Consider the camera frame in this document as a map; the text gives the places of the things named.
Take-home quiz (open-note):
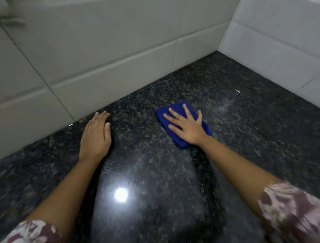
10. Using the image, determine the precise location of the person's right hand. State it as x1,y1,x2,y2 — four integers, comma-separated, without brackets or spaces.
163,103,209,146

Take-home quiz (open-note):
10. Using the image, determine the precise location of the person's left hand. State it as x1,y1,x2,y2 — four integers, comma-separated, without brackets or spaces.
78,111,112,162

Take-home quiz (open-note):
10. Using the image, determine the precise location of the blue cleaning cloth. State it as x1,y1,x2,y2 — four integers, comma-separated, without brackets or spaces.
155,100,213,150

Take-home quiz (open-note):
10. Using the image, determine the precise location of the person's right forearm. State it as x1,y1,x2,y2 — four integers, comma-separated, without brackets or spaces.
190,135,284,222

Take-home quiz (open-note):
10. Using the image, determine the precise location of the person's left forearm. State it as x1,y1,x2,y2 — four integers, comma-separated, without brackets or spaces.
24,153,108,243

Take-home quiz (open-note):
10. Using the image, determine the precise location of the floral maroon left sleeve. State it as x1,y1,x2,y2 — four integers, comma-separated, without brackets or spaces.
0,219,63,243

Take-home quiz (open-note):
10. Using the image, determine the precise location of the floral maroon sleeve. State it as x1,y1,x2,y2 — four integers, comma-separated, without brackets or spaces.
257,181,320,243
0,219,63,243

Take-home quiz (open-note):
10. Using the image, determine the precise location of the floral maroon right sleeve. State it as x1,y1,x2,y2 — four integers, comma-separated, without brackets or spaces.
257,181,320,243

